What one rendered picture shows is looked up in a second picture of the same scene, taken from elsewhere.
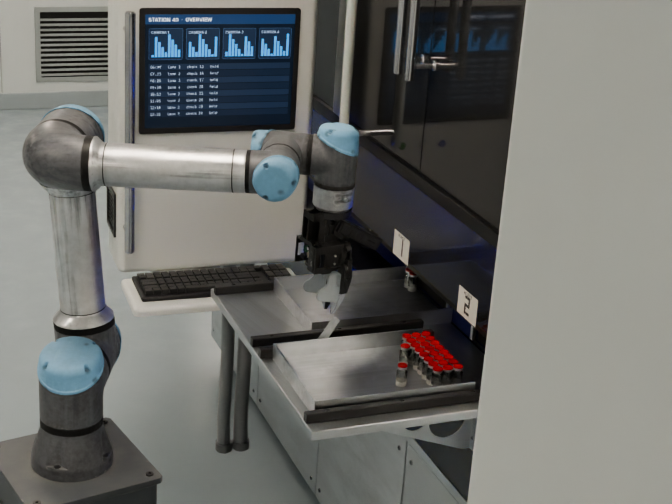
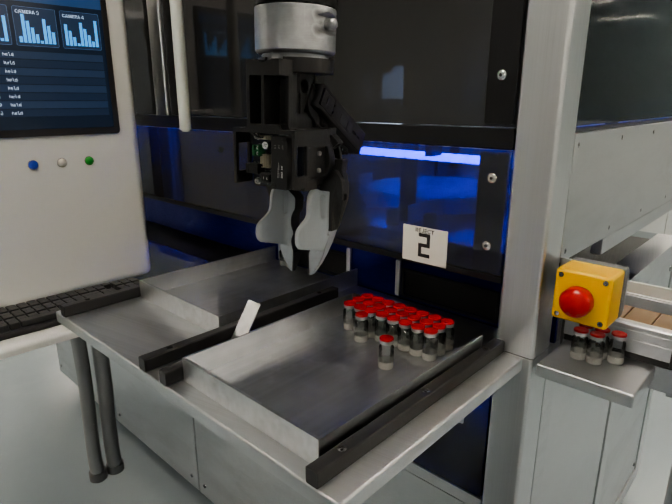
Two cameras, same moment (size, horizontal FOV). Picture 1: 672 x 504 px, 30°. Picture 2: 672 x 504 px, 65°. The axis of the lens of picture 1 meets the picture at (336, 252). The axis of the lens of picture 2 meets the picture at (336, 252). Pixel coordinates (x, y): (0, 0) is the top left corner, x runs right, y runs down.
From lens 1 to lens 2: 188 cm
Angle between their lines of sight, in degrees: 24
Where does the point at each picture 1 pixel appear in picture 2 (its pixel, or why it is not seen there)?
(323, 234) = (294, 108)
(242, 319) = (113, 337)
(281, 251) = (127, 266)
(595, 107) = not seen: outside the picture
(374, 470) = not seen: hidden behind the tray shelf
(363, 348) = (296, 333)
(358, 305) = (250, 290)
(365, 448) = not seen: hidden behind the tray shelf
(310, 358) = (239, 364)
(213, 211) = (40, 232)
